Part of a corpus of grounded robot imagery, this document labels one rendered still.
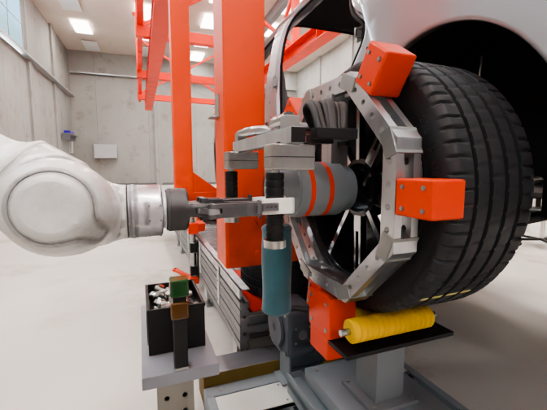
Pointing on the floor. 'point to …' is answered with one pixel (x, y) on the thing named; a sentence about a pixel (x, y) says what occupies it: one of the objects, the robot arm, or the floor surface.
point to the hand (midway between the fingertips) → (273, 205)
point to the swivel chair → (540, 221)
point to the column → (176, 396)
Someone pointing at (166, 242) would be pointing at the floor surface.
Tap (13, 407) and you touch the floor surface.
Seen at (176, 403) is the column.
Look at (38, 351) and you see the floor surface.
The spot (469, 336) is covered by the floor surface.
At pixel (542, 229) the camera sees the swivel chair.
